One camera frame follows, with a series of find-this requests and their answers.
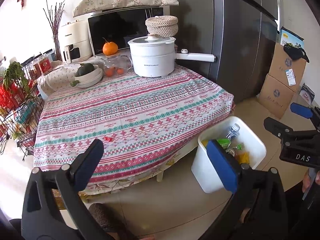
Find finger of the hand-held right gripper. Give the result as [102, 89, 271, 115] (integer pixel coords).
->
[290, 102, 320, 130]
[264, 117, 298, 144]

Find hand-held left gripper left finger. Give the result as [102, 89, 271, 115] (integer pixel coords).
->
[21, 138, 110, 240]

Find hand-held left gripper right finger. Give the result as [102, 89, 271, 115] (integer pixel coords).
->
[202, 139, 288, 240]

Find green plastic wrapper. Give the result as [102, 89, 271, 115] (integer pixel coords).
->
[216, 137, 232, 150]

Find white plastic bin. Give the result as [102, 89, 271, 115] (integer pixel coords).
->
[191, 116, 267, 194]

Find deep yellow wrapper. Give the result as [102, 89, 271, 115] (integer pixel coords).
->
[235, 152, 250, 165]

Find clear plastic water bottle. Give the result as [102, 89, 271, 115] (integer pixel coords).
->
[226, 124, 241, 140]

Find person's right hand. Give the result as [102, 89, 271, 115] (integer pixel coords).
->
[302, 171, 312, 193]

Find black printed package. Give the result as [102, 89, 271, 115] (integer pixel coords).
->
[299, 84, 316, 105]

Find cardboard box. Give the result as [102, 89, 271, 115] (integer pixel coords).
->
[257, 74, 295, 120]
[271, 41, 307, 93]

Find brown fuzzy slipper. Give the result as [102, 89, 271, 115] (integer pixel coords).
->
[88, 202, 119, 234]

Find black pouch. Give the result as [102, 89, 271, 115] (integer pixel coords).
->
[283, 42, 310, 63]

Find striped patterned tablecloth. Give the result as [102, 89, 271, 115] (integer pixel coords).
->
[33, 64, 235, 183]

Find blue and white box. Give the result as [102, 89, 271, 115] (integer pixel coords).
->
[279, 26, 305, 49]

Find white ceramic bowl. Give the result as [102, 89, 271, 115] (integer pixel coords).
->
[74, 65, 104, 88]

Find white floral cloth bundle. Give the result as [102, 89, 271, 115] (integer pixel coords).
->
[37, 64, 83, 95]

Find dark green squash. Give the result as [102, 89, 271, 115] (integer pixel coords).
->
[75, 63, 95, 77]

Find grey refrigerator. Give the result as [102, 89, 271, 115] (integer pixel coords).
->
[167, 0, 279, 103]

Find red packets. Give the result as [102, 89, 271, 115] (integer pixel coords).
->
[0, 82, 25, 109]

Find green leafy vegetable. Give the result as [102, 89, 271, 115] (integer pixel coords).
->
[2, 61, 30, 98]

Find white electric cooking pot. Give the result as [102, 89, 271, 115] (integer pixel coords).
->
[127, 34, 218, 77]

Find orange mandarin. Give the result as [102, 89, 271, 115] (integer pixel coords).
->
[102, 41, 118, 56]

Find cream air fryer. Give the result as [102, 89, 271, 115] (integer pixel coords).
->
[57, 20, 93, 64]

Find white microwave oven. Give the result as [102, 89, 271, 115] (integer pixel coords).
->
[87, 6, 165, 57]

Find dry branch bundle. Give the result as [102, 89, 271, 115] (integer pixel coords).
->
[43, 0, 70, 43]

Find black wire rack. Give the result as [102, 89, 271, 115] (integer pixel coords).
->
[0, 52, 54, 160]

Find woven rope basket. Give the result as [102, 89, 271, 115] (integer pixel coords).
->
[145, 16, 179, 36]

